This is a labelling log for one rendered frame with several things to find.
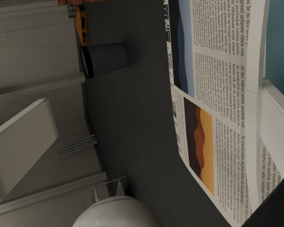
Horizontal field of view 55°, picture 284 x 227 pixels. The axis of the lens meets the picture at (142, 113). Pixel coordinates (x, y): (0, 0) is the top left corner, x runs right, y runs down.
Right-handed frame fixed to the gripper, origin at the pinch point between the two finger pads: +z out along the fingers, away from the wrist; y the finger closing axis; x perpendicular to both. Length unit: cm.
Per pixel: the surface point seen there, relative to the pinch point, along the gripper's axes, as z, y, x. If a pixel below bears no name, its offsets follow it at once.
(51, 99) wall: 928, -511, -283
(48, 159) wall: 911, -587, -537
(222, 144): 6.5, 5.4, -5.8
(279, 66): 1.1, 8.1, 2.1
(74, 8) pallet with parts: 670, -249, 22
